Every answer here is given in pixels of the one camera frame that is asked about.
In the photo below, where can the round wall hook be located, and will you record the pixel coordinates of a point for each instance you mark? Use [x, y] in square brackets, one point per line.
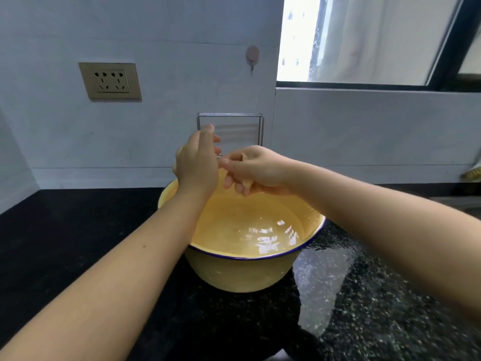
[252, 55]

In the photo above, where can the yellow enamel basin blue rim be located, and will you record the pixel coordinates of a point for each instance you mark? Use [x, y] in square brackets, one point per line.
[244, 274]

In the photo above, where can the person's right forearm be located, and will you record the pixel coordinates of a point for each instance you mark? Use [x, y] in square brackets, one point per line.
[394, 231]

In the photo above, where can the person's right hand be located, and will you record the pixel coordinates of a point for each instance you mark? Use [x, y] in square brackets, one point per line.
[265, 167]

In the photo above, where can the person's right fingers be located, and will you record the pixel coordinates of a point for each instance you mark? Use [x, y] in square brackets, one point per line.
[232, 162]

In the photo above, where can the person's left forearm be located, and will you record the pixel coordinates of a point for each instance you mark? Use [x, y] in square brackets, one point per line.
[112, 281]

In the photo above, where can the beige wall socket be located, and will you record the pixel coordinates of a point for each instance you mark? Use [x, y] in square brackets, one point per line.
[110, 81]

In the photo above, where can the yellow brush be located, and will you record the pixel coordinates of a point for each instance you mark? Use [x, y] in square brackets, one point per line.
[472, 172]

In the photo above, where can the pale yellow dough piece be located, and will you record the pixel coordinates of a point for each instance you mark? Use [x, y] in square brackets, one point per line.
[247, 183]

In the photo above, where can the person's left fingers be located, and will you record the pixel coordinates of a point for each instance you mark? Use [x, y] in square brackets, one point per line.
[207, 136]

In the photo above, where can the black framed window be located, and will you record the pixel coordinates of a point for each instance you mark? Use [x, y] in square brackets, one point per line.
[375, 41]

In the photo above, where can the water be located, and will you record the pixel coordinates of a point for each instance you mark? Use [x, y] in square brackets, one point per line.
[244, 225]

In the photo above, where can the person's left hand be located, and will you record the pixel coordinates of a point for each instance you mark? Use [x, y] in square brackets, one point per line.
[195, 167]

